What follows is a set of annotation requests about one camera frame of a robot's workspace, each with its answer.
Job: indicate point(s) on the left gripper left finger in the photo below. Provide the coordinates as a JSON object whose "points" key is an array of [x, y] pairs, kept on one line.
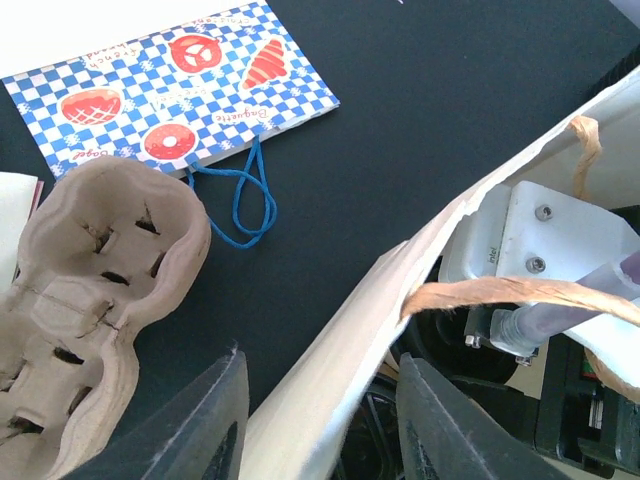
{"points": [[199, 434]]}

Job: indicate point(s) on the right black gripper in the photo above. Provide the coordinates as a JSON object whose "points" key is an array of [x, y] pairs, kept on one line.
{"points": [[576, 421]]}

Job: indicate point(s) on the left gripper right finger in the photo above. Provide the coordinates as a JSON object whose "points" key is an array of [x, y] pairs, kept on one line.
{"points": [[445, 435]]}

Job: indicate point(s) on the cream paper bag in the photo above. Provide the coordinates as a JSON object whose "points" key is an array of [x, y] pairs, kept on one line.
{"points": [[592, 155]]}

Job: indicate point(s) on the light blue paper bag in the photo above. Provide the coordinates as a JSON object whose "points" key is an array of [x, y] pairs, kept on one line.
{"points": [[20, 195]]}

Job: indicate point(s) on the blue checkered bakery bag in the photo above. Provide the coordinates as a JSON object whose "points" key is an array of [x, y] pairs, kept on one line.
{"points": [[179, 100]]}

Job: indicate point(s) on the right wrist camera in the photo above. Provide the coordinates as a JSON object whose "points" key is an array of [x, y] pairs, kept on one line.
{"points": [[534, 232]]}

